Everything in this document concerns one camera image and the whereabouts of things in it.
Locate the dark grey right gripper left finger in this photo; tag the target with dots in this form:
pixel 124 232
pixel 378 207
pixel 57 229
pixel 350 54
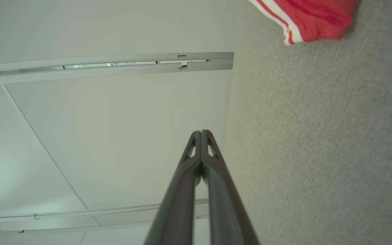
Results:
pixel 179 211

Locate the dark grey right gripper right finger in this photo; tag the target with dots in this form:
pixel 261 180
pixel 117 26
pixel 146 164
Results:
pixel 226 211

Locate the red garment with white waistband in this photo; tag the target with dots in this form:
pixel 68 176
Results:
pixel 318 17

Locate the grey metal partition post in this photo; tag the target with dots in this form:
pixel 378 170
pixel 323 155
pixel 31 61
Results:
pixel 199 65

